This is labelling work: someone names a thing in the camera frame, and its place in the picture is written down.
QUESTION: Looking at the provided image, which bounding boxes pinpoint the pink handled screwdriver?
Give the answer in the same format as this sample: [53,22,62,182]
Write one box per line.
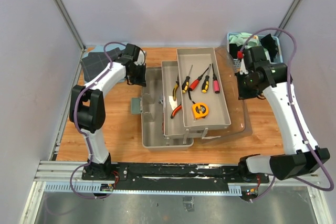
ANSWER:
[212,64,220,94]

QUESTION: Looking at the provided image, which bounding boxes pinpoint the yellow handled pliers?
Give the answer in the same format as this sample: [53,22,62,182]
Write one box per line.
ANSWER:
[172,76,180,101]

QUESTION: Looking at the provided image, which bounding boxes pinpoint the long yellow black screwdriver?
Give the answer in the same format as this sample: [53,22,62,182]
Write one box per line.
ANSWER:
[202,65,211,93]

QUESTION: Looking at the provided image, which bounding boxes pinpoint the short yellow black screwdriver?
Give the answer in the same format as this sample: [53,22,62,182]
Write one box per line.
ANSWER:
[181,65,193,94]

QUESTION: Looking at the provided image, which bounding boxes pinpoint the grey plastic tool box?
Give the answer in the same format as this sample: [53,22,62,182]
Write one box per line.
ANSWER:
[131,47,252,151]

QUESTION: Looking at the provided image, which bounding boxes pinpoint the orange handled pliers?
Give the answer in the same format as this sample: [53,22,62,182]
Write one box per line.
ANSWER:
[170,103,182,119]

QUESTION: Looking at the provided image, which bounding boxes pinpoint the red handled screwdriver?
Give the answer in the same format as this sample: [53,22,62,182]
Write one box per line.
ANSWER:
[188,67,209,91]

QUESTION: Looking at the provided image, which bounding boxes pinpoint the orange tape measure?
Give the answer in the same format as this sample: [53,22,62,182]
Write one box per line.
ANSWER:
[188,92,209,120]

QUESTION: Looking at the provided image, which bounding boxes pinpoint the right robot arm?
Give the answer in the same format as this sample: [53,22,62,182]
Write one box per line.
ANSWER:
[236,46,330,182]

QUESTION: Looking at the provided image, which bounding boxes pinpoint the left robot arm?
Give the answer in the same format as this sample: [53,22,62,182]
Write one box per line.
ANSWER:
[69,44,146,180]

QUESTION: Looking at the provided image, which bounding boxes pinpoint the blue plastic basket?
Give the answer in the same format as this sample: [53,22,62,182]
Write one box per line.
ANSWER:
[226,33,284,69]

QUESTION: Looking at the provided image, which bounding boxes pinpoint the dark grey checked cloth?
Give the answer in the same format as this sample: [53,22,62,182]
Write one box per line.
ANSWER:
[81,46,110,82]

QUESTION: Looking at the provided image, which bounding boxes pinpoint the black cloth in basket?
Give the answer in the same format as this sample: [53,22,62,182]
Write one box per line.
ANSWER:
[229,34,279,63]

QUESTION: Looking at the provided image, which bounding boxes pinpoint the light blue folded cloth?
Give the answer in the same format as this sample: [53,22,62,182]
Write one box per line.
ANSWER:
[88,44,125,79]

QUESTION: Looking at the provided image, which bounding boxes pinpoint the green cloth in basket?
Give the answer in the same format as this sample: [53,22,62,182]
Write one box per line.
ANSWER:
[227,33,264,60]

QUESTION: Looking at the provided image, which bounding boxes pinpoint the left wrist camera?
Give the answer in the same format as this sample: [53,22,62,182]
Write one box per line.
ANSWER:
[135,49,146,65]

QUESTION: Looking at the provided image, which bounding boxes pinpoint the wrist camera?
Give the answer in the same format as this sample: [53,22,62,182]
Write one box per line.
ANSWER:
[135,49,146,65]
[237,51,248,74]

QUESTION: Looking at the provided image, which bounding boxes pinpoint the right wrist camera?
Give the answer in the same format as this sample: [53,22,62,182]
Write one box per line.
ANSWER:
[237,51,248,74]

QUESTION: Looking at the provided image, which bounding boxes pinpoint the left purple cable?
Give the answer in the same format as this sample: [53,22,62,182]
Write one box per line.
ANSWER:
[69,41,148,216]

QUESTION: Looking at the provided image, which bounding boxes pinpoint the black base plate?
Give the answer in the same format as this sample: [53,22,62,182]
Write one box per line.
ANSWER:
[82,163,269,193]

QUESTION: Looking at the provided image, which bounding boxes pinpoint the aluminium frame rail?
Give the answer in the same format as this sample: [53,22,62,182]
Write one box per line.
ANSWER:
[20,161,335,223]

